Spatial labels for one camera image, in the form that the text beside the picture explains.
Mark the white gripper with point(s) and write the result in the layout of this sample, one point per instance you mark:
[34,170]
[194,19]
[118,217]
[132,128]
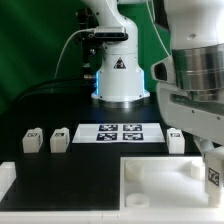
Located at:
[202,119]

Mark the white square tabletop panel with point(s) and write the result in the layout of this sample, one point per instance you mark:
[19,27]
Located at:
[164,182]

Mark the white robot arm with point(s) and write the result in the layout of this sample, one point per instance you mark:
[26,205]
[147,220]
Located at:
[190,81]

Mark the white sheet with AprilTags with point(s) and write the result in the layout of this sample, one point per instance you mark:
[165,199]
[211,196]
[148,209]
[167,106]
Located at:
[119,133]

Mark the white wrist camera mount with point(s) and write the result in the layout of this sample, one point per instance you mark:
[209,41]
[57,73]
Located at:
[203,145]

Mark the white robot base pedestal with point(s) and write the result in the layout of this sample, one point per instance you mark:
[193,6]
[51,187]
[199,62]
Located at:
[120,79]

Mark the grey camera on base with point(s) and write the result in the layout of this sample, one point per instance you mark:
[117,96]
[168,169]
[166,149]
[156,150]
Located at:
[110,33]

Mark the black camera stand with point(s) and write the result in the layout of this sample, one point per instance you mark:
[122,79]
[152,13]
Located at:
[86,20]

